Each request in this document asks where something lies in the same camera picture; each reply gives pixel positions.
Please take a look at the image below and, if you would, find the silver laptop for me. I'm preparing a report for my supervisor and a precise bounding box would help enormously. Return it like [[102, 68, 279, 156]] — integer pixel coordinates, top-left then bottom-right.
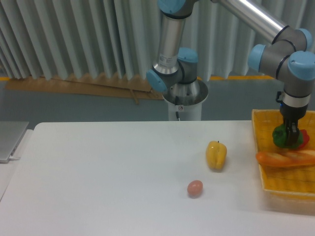
[[0, 121, 29, 164]]

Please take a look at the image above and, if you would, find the red bell pepper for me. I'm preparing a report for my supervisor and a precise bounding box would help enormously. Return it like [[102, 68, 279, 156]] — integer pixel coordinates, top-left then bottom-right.
[[298, 129, 310, 149]]

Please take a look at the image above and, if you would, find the brown egg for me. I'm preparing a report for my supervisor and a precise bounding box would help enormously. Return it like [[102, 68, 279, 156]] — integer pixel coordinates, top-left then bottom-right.
[[187, 180, 203, 198]]

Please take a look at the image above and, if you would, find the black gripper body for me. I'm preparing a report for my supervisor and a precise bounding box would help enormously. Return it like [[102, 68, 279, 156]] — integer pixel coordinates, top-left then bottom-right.
[[280, 103, 308, 126]]

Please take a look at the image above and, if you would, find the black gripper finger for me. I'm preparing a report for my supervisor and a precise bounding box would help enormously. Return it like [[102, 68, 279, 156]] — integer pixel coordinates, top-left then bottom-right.
[[284, 120, 299, 147]]

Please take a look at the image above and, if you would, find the yellow bell pepper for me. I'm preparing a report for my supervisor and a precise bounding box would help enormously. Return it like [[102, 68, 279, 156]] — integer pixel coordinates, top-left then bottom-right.
[[206, 141, 227, 170]]

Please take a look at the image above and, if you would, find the green bell pepper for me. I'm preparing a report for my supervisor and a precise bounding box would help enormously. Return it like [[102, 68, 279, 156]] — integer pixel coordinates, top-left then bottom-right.
[[272, 124, 303, 149]]

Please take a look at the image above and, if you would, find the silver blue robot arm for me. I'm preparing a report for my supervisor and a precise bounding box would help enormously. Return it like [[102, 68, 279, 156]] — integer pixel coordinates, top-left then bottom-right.
[[146, 0, 315, 148]]

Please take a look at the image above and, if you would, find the yellow woven basket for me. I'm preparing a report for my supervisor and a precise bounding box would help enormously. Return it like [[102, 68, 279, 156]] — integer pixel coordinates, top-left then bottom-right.
[[252, 109, 315, 201]]

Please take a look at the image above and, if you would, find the brown cardboard sheet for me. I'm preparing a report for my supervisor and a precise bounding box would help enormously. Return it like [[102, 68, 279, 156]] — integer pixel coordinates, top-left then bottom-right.
[[5, 73, 163, 104]]

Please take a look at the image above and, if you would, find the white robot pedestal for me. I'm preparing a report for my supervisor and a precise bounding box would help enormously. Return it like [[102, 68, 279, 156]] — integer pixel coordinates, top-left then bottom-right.
[[164, 99, 204, 121]]

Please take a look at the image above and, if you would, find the baguette bread loaf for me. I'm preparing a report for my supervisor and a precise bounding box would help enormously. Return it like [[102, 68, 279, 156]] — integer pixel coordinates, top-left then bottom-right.
[[255, 149, 315, 167]]

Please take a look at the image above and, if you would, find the black base cable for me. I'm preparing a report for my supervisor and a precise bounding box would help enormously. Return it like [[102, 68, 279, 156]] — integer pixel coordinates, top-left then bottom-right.
[[174, 96, 182, 121]]

